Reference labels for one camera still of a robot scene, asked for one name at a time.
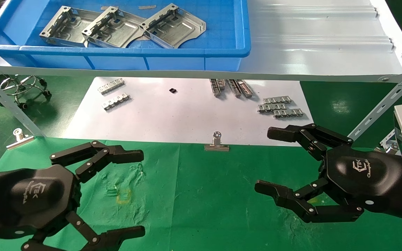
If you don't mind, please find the stamped metal bracket plate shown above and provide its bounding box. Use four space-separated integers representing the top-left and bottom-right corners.
81 6 146 48
141 3 207 49
39 6 101 48

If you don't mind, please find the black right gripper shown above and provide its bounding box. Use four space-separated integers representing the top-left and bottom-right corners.
255 123 402 224

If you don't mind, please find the chrome stool with black seat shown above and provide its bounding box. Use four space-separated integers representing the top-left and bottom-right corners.
0 74 52 109

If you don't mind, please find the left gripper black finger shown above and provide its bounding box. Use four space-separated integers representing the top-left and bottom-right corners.
50 140 144 184
21 211 146 251

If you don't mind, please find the small slotted metal rail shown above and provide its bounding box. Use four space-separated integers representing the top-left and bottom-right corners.
102 93 131 111
257 103 287 114
97 78 125 95
262 97 292 105
273 108 305 119

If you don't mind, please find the white metal shelf board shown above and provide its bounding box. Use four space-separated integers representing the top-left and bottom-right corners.
0 0 402 83

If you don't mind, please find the white perforated shelf post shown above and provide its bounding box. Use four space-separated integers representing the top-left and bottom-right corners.
0 66 46 137
347 59 402 142

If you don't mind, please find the blue plastic bin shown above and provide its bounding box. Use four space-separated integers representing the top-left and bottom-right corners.
0 0 252 71

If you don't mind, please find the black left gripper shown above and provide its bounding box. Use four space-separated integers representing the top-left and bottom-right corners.
0 164 82 242

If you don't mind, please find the green table cloth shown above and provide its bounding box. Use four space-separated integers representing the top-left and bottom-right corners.
0 137 402 251

